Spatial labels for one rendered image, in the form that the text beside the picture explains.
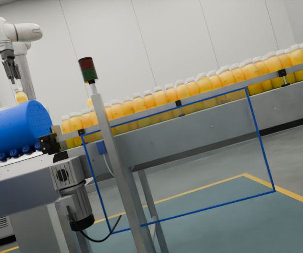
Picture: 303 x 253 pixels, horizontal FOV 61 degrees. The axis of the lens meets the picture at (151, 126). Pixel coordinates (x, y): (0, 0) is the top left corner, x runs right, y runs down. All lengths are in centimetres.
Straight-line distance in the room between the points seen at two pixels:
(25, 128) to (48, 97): 307
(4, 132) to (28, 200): 40
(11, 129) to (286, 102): 140
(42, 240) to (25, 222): 19
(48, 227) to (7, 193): 71
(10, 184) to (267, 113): 139
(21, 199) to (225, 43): 410
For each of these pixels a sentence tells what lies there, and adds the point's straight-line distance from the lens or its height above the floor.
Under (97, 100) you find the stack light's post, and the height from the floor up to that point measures 107.
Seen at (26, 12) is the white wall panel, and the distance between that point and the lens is 501.
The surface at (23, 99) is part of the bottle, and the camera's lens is 172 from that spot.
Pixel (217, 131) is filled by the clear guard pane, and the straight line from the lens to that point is 121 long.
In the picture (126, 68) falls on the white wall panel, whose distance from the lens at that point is 446.
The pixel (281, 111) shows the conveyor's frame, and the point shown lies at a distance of 133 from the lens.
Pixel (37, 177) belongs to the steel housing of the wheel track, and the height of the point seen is 80.
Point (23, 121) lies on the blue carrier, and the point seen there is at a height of 111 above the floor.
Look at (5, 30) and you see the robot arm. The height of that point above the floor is 168.
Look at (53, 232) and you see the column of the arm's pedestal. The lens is 230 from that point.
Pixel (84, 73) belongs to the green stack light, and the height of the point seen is 120.
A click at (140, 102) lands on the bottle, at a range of 130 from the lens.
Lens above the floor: 93
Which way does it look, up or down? 2 degrees down
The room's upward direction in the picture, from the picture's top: 16 degrees counter-clockwise
